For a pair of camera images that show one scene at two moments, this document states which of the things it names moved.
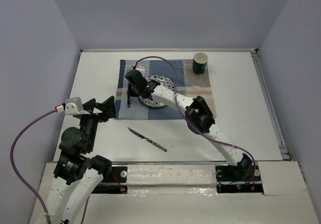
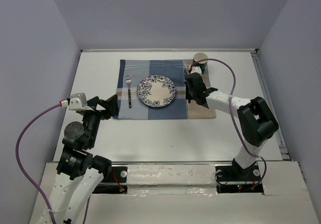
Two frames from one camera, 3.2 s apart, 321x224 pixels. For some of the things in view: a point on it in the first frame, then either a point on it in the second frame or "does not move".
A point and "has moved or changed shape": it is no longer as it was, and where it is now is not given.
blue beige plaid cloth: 187,84 does not move
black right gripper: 131,92 to 187,96
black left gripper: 108,105 does not move
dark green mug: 199,63 does not move
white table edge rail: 167,50 does not move
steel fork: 129,69 has moved or changed shape
